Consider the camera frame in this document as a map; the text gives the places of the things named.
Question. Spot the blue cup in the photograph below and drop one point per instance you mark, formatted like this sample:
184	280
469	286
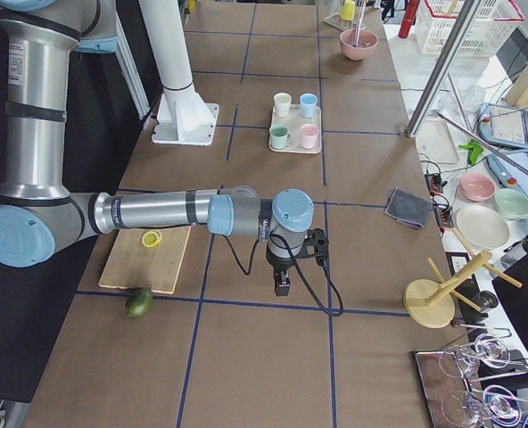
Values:
308	104

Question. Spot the pink bowl with ice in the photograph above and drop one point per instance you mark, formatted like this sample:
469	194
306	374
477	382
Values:
357	51

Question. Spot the spare cream tray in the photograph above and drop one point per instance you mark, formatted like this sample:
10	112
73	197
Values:
434	140

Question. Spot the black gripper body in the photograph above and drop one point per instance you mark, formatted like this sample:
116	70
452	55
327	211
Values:
278	266

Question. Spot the cream yellow cup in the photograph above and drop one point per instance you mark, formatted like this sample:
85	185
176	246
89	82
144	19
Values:
282	104

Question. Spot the cream rabbit tray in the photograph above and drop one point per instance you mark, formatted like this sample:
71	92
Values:
294	121

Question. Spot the yellow cup on rack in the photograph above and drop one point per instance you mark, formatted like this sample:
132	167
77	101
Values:
347	11

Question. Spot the grey folded cloth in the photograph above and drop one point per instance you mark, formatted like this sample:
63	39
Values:
408	209

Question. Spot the pink side bowl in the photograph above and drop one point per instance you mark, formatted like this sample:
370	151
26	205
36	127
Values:
477	187

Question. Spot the pink cup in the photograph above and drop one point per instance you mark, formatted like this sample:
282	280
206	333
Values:
309	136

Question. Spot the cream side bowl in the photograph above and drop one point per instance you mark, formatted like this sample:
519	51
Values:
482	226

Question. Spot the green cup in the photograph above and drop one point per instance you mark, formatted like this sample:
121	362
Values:
278	135

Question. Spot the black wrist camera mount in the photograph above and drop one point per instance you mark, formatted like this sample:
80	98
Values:
315	246

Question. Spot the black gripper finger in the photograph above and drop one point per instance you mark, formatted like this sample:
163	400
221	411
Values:
278	286
285	284

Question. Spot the blue teach pendant near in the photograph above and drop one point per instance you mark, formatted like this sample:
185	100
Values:
511	175

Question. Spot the aluminium frame post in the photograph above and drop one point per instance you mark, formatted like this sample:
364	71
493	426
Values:
468	14

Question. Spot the metal black-tipped tongs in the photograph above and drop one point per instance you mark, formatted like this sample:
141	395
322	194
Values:
361	12

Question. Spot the blue teach pendant far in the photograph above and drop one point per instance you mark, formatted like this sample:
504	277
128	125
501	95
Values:
503	126

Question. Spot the wooden cutting board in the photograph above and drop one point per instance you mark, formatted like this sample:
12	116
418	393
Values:
131	265

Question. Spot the green side bowl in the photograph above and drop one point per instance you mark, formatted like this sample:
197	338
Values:
510	203

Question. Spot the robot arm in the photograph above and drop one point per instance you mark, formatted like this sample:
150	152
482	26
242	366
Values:
39	216

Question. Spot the lemon slices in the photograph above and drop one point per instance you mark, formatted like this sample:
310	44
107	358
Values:
151	238

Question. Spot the blue teach pendant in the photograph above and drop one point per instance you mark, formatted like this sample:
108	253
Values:
511	175
503	126

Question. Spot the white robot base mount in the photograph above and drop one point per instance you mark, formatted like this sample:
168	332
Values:
183	116

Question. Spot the wooden mug tree stand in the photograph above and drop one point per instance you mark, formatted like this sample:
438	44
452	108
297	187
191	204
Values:
431	303

